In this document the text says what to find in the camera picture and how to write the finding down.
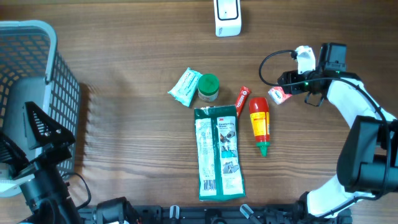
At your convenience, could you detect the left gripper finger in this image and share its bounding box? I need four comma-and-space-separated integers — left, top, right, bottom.
1, 132, 29, 174
24, 101, 75, 150

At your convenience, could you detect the red white small packet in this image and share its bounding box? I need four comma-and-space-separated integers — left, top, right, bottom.
268, 86, 292, 105

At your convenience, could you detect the red sauce bottle green cap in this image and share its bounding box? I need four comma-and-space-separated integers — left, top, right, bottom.
249, 97, 271, 157

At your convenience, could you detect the red Nescafe stick sachet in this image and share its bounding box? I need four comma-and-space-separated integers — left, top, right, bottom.
235, 86, 251, 118

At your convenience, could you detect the green lid jar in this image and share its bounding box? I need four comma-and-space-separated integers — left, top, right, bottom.
198, 73, 220, 102

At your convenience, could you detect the teal tissue pack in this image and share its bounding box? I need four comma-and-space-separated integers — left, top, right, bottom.
168, 68, 203, 107

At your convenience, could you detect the green 3M gloves package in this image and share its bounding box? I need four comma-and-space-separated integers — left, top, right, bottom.
194, 105, 246, 201

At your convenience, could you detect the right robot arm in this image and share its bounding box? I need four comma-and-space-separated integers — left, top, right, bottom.
276, 43, 397, 222

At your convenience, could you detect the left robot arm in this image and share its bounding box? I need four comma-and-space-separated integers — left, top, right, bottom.
1, 101, 142, 223

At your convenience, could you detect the white barcode scanner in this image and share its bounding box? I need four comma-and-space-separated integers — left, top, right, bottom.
213, 0, 242, 37

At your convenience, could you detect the grey plastic mesh basket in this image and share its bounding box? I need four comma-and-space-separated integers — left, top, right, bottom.
1, 20, 81, 160

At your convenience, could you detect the left black cable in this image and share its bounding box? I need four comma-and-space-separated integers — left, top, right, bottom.
60, 171, 93, 210

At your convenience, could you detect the black cable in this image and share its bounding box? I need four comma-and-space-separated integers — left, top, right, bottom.
258, 49, 392, 200
60, 171, 93, 210

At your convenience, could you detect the right black cable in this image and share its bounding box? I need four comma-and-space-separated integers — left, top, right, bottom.
258, 49, 392, 200

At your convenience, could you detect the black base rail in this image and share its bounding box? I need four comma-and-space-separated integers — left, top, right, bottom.
75, 203, 353, 224

